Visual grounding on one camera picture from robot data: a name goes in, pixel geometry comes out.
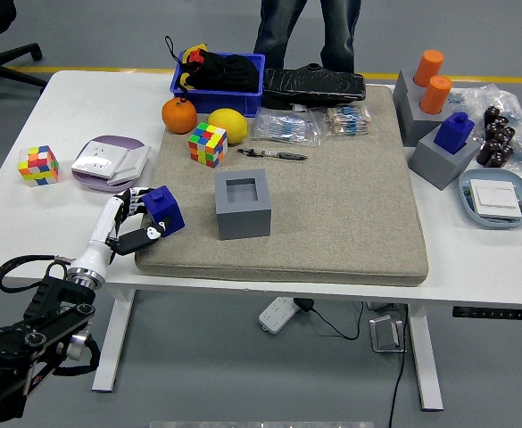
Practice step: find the blue plastic bin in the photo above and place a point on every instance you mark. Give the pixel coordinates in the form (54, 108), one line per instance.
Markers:
(225, 103)

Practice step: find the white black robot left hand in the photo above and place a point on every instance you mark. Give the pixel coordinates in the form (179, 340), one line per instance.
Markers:
(100, 232)

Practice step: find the yellow lemon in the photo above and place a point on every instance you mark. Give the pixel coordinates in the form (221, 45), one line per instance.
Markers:
(228, 122)

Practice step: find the grey single-slot seal holder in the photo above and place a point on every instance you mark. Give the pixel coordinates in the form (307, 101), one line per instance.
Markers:
(242, 223)
(439, 167)

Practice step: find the colourful puzzle cube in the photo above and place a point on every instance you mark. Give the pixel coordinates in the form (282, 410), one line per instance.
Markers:
(207, 145)
(37, 166)

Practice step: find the black round-holed part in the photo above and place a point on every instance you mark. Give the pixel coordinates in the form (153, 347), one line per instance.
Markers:
(316, 67)

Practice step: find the silver metal bracket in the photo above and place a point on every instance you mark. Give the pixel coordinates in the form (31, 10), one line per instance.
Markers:
(383, 334)

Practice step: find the white table leg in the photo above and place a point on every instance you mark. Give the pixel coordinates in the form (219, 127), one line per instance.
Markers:
(425, 356)
(113, 343)

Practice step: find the orange cylinder stamp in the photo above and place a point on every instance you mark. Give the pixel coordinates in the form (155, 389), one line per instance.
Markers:
(434, 93)
(428, 67)

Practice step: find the clear bag of blue resistors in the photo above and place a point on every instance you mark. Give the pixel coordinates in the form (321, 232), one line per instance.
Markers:
(283, 127)

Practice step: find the grey-brown fabric mat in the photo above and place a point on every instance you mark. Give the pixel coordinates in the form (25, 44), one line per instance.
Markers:
(332, 214)

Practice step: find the white switch panel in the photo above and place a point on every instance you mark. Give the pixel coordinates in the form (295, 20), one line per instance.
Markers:
(494, 198)
(133, 162)

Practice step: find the clear bag of brown resistors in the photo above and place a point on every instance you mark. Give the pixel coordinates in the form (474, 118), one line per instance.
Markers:
(347, 120)

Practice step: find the light blue tray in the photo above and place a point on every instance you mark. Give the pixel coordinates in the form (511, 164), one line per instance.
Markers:
(497, 175)

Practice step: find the blue square seal stamp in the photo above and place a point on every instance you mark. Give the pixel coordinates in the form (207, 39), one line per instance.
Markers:
(452, 134)
(167, 209)

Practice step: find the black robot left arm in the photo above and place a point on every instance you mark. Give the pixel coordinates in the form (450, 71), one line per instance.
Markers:
(15, 348)

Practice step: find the person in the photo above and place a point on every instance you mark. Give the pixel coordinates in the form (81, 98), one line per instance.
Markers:
(283, 27)

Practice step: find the grey double-slot holder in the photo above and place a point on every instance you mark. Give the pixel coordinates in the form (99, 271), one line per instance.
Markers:
(414, 122)

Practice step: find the orange fruit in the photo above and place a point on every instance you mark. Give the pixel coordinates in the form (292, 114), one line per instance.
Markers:
(179, 116)

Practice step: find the yellow red toy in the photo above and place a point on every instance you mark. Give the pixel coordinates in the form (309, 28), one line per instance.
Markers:
(194, 48)

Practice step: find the black silver pen tool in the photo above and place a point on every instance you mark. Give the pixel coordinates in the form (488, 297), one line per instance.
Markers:
(287, 156)

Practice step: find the black plastic-wrapped keyboard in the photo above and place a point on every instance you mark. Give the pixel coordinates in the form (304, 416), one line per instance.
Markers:
(314, 89)

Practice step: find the white power strip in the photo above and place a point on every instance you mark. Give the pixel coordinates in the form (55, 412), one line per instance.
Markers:
(278, 314)

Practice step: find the white wall socket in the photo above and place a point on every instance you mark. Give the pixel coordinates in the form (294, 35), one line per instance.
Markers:
(95, 160)

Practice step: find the black table control panel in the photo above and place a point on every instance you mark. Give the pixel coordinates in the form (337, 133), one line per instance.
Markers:
(488, 312)

